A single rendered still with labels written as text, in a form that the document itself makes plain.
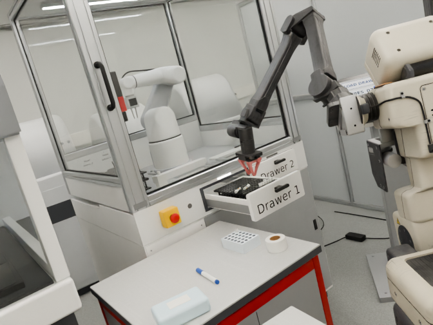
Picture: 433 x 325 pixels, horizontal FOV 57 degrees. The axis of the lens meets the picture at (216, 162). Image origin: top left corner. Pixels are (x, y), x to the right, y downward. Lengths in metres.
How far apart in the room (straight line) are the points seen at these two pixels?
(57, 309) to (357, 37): 2.71
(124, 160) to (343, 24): 2.24
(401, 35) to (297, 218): 1.20
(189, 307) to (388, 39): 0.93
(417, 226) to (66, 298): 1.08
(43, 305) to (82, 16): 1.00
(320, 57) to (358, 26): 1.84
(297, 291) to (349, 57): 2.30
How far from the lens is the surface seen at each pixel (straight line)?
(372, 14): 3.17
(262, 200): 1.54
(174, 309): 1.15
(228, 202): 1.65
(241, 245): 1.42
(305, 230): 2.24
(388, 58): 1.23
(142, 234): 1.66
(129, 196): 1.61
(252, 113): 1.55
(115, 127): 1.58
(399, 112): 1.19
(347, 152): 3.58
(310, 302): 1.43
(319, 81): 1.32
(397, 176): 2.41
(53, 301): 1.33
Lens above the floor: 1.36
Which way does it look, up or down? 11 degrees down
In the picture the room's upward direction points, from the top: 15 degrees counter-clockwise
